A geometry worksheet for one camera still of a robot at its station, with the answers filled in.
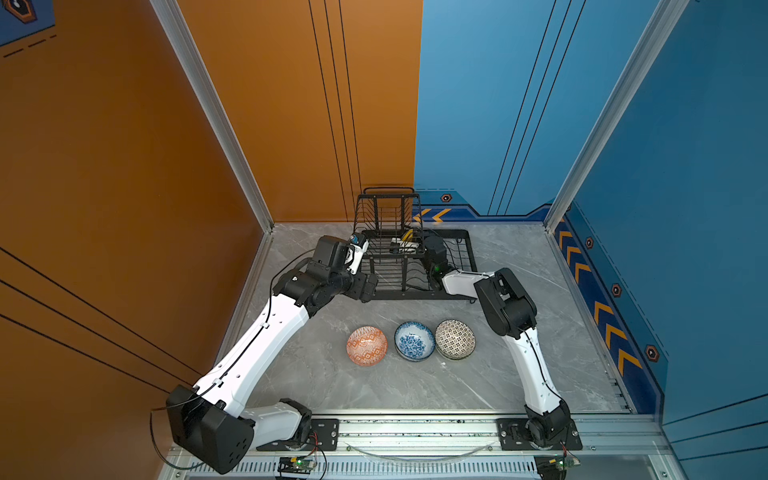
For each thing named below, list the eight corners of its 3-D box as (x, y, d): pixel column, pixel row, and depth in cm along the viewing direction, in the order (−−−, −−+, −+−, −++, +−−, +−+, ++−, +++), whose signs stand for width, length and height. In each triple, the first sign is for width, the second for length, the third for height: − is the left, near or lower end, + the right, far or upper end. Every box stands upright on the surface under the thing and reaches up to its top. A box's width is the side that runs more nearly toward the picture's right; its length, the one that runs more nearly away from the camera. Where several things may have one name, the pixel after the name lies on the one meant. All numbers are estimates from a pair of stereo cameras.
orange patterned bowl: (346, 366, 86) (345, 361, 83) (350, 332, 93) (348, 326, 89) (387, 366, 86) (386, 361, 83) (387, 332, 93) (387, 326, 89)
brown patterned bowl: (436, 362, 87) (439, 354, 82) (433, 328, 93) (435, 319, 89) (474, 362, 87) (478, 354, 82) (468, 328, 93) (472, 319, 89)
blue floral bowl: (394, 366, 86) (394, 357, 81) (394, 331, 93) (394, 321, 88) (434, 366, 86) (437, 357, 81) (431, 331, 93) (433, 321, 88)
